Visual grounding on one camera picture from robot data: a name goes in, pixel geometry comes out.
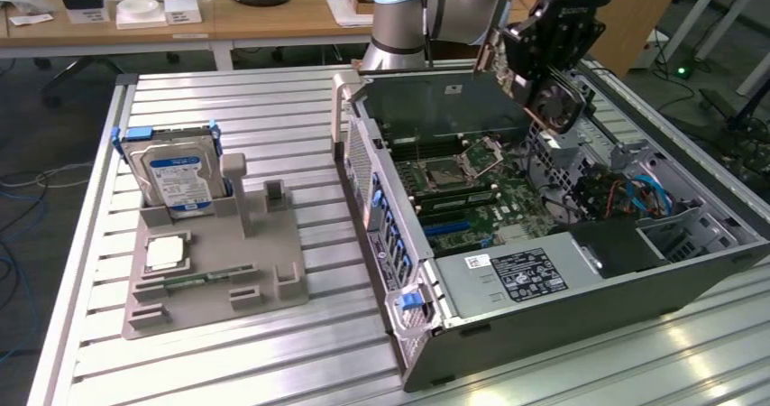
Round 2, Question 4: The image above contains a wooden cabinet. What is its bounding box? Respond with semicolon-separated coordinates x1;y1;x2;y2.
558;0;690;78

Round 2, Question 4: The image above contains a white box with black top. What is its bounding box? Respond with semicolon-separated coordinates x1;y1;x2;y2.
61;0;111;24

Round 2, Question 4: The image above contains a green RAM stick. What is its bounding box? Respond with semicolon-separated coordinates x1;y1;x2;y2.
161;268;242;290

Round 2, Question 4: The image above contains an open socket cover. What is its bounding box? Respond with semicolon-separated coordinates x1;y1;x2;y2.
459;137;507;172

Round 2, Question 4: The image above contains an open PC case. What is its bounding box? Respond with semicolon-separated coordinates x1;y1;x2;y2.
331;58;770;393

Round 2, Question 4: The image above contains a grey parts rack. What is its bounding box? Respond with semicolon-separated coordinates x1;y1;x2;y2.
121;152;310;340

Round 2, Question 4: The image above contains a blue disk wire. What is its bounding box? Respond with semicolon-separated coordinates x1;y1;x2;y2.
625;175;674;218

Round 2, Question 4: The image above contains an installed RAM stick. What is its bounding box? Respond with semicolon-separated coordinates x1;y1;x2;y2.
414;191;500;209

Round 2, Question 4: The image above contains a blue floor cable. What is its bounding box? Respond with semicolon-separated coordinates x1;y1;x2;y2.
0;184;49;366

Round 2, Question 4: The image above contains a grey power supply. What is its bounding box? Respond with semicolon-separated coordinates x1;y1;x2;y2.
434;232;603;319

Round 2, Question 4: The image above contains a white desk frame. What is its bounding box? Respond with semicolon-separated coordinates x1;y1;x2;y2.
654;0;770;96

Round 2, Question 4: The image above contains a stack of white papers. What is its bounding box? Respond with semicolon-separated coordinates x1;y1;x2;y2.
326;0;374;28

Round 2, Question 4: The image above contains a blue expansion slot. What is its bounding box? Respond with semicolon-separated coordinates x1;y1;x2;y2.
423;219;474;238

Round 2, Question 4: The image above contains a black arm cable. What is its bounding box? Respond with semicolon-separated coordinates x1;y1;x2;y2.
420;0;438;67

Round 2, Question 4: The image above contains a CPU socket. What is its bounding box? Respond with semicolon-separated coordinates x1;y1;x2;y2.
420;155;476;190

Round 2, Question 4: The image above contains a silver CPU chip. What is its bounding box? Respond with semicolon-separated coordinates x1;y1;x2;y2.
145;237;187;271

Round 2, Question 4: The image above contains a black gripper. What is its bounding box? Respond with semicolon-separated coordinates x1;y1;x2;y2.
502;0;620;82

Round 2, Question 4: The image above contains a wooden desk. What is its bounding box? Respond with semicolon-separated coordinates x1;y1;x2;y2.
0;0;378;60

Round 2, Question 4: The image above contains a green motherboard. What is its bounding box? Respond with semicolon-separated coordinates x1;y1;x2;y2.
384;130;572;256

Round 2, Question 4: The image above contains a hard disk with blue carrier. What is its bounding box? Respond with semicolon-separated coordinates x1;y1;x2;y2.
111;124;233;220

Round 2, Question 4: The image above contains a black graphics card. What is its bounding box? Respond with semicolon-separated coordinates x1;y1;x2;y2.
472;26;594;134

